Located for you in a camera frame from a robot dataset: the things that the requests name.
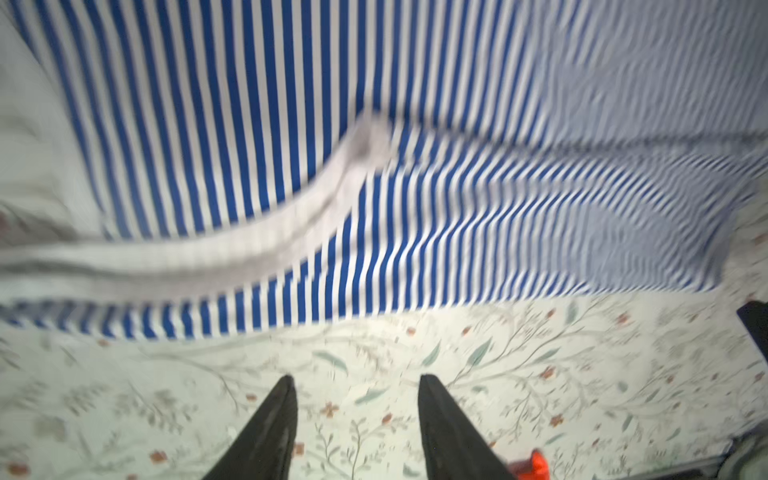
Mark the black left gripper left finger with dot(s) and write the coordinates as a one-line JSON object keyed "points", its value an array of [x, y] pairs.
{"points": [[264, 447]]}

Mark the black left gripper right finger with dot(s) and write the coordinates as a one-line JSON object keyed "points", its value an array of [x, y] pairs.
{"points": [[453, 448]]}

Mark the blue white striped tank top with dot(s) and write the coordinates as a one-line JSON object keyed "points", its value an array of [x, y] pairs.
{"points": [[187, 169]]}

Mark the red fish plush toy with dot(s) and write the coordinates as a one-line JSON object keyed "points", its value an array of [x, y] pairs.
{"points": [[536, 467]]}

